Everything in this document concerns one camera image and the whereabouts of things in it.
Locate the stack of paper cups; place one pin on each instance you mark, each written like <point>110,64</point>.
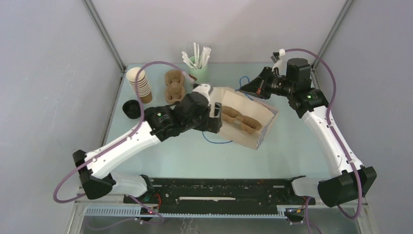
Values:
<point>140,85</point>

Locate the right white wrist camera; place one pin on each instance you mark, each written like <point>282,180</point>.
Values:
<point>277,59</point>

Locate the brown pulp cup carrier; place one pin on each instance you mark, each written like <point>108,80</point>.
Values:
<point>246,123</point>

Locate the white wrapped straws bundle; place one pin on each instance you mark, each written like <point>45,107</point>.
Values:
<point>200,58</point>

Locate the green straw holder cup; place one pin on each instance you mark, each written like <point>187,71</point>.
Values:
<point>199,75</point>

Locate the aluminium frame rail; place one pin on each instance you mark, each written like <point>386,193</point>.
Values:
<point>110,216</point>

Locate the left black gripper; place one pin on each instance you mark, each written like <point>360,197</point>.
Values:
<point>211,124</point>

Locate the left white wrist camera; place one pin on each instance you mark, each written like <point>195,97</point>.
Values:
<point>204,89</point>

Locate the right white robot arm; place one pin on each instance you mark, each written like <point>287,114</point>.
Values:
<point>349,178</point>

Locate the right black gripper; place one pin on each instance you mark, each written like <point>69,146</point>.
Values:
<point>255,86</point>

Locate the stack of black lids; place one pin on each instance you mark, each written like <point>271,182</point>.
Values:
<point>131,109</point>

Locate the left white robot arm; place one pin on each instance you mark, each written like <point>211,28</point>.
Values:
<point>160,123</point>

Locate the blue checkered paper bag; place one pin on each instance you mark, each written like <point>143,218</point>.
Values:
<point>248,106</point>

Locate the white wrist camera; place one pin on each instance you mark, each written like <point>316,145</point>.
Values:
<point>277,59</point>
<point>204,89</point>

